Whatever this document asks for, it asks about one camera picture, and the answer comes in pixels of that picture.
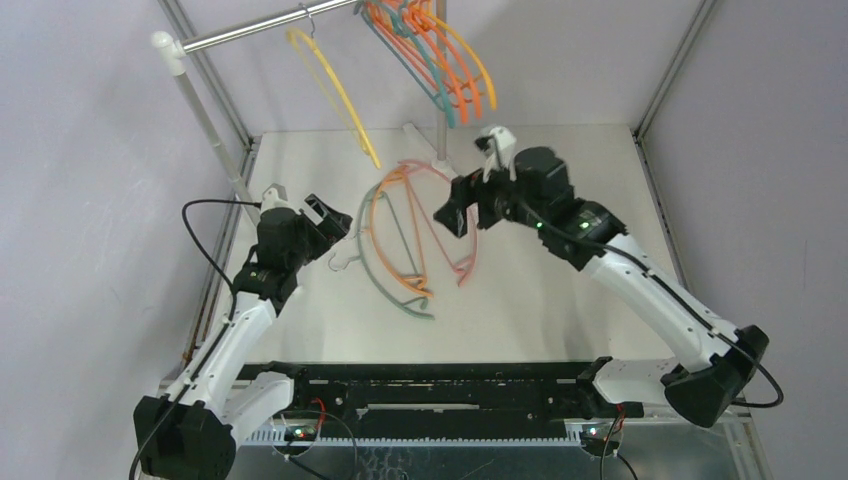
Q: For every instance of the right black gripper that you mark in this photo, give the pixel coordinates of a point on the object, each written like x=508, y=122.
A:
x=468, y=201

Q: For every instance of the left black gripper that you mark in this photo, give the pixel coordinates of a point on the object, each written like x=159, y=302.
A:
x=332, y=228

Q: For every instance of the pale yellow wire-hook hanger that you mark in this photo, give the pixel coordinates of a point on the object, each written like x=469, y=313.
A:
x=330, y=85

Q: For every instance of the yellow-orange plastic hanger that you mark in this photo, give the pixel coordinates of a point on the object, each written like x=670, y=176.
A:
x=477, y=60

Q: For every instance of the orange plastic hanger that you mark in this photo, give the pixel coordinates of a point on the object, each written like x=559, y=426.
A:
x=451, y=79
x=457, y=66

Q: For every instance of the teal plastic hanger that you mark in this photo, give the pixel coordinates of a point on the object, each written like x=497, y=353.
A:
x=394, y=24

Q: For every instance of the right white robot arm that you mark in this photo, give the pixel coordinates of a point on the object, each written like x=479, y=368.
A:
x=713, y=360

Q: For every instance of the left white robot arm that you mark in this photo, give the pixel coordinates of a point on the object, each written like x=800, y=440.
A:
x=196, y=427

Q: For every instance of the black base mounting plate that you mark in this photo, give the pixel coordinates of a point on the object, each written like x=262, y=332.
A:
x=448, y=403

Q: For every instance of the left small circuit board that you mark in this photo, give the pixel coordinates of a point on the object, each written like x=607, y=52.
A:
x=299, y=434

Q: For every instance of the small circuit board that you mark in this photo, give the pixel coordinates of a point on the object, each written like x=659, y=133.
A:
x=595, y=435
x=299, y=434

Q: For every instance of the right small circuit board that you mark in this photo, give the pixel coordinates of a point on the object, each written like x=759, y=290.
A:
x=595, y=435

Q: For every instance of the grey-green wire-hook hanger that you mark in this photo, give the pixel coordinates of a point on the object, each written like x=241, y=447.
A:
x=416, y=307

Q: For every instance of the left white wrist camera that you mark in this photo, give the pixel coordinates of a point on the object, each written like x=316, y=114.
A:
x=274, y=197

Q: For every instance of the pink wire-hook hanger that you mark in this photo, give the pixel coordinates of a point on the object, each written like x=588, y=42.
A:
x=462, y=267

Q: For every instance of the light orange wire-hook hanger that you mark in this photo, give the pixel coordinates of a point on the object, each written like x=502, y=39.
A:
x=417, y=281

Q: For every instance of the white clothes rack frame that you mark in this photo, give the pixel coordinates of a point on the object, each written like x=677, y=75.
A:
x=282, y=79

